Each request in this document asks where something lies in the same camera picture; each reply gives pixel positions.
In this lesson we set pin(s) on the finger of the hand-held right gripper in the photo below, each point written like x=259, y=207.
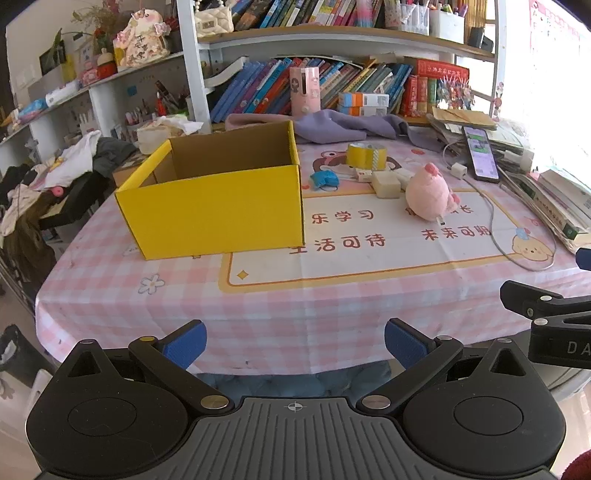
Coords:
x=584, y=258
x=526, y=300

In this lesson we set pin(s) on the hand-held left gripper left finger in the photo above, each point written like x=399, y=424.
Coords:
x=189, y=344

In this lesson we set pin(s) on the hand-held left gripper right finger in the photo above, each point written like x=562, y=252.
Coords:
x=406, y=344

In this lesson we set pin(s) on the yellow cardboard box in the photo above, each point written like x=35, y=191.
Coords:
x=221, y=212

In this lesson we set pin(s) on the pink pig plush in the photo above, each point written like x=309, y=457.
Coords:
x=429, y=194

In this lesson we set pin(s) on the cream charger block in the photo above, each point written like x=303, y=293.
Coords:
x=387, y=184

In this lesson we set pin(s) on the small white plug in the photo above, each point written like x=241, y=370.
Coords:
x=363, y=174

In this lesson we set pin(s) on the small blue plastic gadget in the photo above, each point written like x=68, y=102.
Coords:
x=324, y=180

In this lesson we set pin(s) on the yellow tape roll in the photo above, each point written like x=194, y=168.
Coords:
x=364, y=159

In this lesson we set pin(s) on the black container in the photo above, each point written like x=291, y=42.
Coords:
x=21, y=353

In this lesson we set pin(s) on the stack of books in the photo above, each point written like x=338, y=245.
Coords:
x=549, y=203

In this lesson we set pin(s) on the pink checked tablecloth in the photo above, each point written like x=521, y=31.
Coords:
x=277, y=314

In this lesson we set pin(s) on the white power adapter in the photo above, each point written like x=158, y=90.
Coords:
x=518, y=159

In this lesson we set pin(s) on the person's dark red clothing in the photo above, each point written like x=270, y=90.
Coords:
x=577, y=466

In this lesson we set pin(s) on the pile of papers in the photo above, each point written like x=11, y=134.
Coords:
x=505, y=138

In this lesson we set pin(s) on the black smartphone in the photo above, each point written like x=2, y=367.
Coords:
x=481, y=154

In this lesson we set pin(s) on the white charger plug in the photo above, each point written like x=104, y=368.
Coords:
x=458, y=170

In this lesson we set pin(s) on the brown paper envelope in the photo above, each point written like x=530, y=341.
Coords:
x=464, y=119

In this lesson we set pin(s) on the brown garment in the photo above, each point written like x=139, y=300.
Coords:
x=25, y=240

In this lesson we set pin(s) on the dark grey garment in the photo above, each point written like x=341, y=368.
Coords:
x=115, y=152

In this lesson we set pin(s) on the colourful paper decoration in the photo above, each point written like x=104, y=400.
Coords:
x=456, y=92

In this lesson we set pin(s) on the white garment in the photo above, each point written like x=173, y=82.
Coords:
x=74, y=159

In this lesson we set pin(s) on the purple cloth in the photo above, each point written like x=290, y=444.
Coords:
x=332, y=127

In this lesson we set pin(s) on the red thick dictionaries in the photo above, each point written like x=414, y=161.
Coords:
x=422, y=90

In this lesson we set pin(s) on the cluster of pens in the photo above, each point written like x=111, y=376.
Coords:
x=159, y=104

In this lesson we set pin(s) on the small black box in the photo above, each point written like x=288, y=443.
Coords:
x=480, y=39

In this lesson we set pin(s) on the orange and white box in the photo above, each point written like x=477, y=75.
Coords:
x=364, y=104

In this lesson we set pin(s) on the white cubby shelf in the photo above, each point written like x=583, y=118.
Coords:
x=99, y=99

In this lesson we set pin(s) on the row of colourful books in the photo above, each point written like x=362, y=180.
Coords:
x=295, y=11
x=258, y=87

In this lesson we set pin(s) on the tan book stack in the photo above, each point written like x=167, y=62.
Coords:
x=474, y=16

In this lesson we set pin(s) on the white pen holder box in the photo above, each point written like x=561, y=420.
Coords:
x=445, y=27

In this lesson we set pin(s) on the pink cylindrical box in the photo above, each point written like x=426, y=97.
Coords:
x=304, y=92

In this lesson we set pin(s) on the white bookshelf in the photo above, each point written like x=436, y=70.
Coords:
x=191, y=69

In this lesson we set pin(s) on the white packet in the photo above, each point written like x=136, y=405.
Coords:
x=63, y=93

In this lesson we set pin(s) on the blue pink wipes packet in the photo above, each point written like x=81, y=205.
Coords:
x=32, y=110

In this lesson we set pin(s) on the red and cream ornament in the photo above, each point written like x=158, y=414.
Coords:
x=107, y=68

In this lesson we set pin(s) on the clear pen holder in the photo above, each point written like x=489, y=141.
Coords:
x=414, y=18

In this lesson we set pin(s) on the pink floral bag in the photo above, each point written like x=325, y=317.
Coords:
x=141, y=44

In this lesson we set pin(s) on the white quilted handbag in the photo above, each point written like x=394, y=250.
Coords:
x=213, y=21

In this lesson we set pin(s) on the dried flower bunch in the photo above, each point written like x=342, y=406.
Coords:
x=99, y=16

